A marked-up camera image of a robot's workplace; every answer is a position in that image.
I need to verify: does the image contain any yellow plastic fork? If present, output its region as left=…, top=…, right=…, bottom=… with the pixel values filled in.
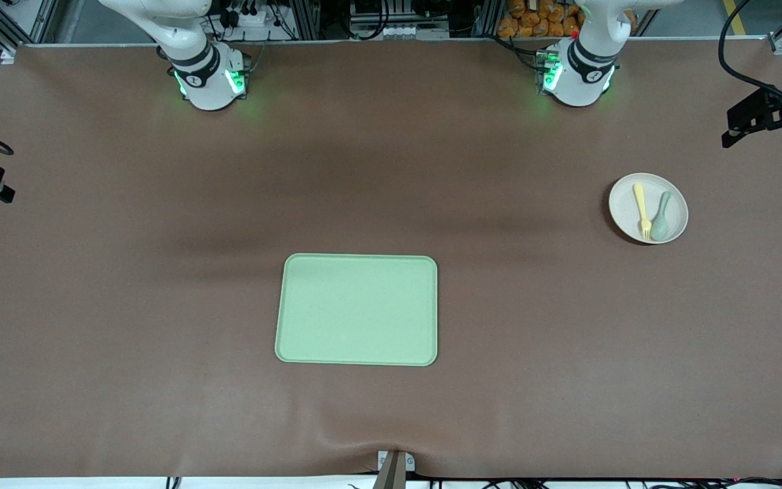
left=633, top=183, right=653, bottom=241

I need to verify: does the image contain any white round speckled plate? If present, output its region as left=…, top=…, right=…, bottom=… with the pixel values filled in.
left=608, top=173, right=690, bottom=245

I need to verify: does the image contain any pale green plastic spoon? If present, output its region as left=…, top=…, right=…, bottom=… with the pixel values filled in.
left=650, top=191, right=673, bottom=242

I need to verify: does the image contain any brown table cover sheet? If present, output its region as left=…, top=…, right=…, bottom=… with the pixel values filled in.
left=0, top=37, right=782, bottom=479

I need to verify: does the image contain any orange bread pile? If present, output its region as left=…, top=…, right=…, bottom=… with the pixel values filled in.
left=498, top=0, right=638, bottom=39

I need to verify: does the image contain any white power strip with plugs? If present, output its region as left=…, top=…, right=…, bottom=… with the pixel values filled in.
left=225, top=0, right=280, bottom=29

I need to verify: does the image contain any white terminal block strip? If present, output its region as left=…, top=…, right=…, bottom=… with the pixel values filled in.
left=377, top=24, right=434, bottom=39

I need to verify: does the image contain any light green rectangular tray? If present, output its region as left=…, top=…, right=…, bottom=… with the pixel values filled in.
left=274, top=253, right=439, bottom=367

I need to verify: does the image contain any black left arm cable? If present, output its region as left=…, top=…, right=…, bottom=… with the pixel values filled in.
left=718, top=0, right=782, bottom=99

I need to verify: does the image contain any metal camera stand bracket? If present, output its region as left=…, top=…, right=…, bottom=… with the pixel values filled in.
left=372, top=450, right=416, bottom=489

